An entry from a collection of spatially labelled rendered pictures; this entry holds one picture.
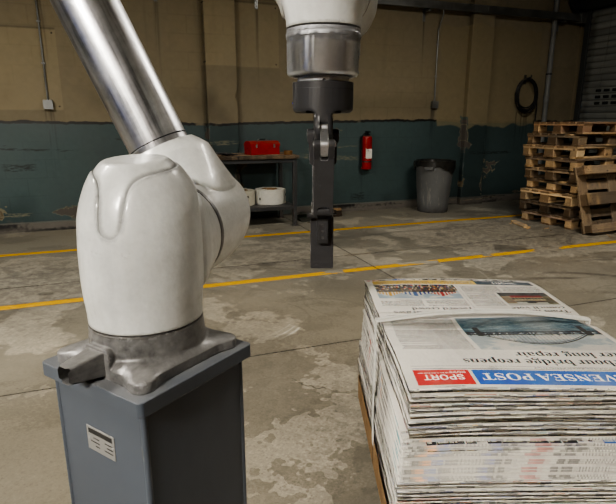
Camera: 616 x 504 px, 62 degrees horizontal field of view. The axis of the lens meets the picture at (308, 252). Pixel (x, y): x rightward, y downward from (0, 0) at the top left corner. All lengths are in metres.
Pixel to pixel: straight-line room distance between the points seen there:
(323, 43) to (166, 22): 6.50
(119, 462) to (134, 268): 0.26
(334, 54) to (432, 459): 0.46
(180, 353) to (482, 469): 0.39
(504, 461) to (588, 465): 0.09
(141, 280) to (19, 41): 6.49
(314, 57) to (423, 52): 7.69
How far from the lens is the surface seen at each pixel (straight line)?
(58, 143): 7.00
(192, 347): 0.72
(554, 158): 7.25
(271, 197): 6.64
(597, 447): 0.65
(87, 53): 0.92
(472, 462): 0.61
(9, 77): 7.06
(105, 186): 0.68
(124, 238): 0.65
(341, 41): 0.63
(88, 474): 0.85
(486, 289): 0.86
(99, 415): 0.76
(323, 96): 0.63
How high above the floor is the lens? 1.32
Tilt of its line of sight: 14 degrees down
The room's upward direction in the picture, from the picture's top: straight up
